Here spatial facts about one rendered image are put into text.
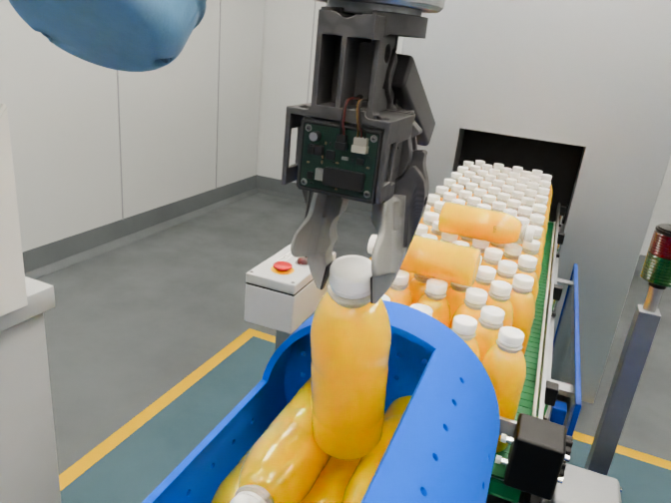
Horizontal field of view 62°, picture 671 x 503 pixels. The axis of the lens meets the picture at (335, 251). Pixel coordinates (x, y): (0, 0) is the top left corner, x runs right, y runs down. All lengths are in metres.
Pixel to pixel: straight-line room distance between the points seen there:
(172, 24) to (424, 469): 0.36
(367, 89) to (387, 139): 0.04
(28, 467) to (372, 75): 0.95
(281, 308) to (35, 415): 0.45
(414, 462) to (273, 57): 5.20
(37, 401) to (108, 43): 0.83
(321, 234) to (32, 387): 0.72
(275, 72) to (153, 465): 4.03
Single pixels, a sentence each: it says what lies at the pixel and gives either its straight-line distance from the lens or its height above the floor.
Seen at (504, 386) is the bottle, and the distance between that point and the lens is 0.95.
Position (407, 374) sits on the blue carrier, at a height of 1.15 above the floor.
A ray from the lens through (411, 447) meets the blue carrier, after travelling 0.48.
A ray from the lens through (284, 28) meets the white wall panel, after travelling 5.49.
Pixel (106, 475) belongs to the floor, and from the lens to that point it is 2.28.
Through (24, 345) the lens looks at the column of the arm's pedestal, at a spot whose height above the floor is 1.01.
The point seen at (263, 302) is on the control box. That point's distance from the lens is 1.04.
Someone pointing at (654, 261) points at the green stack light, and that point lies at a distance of 1.15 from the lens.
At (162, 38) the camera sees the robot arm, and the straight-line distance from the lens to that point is 0.33.
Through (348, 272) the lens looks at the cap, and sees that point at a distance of 0.45.
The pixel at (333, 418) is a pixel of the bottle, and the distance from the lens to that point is 0.54.
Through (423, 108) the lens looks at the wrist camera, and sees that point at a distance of 0.46.
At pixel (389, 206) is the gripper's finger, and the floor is 1.40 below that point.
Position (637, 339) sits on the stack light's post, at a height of 1.04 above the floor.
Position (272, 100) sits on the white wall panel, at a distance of 5.57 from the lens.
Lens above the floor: 1.52
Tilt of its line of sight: 21 degrees down
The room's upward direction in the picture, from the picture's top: 6 degrees clockwise
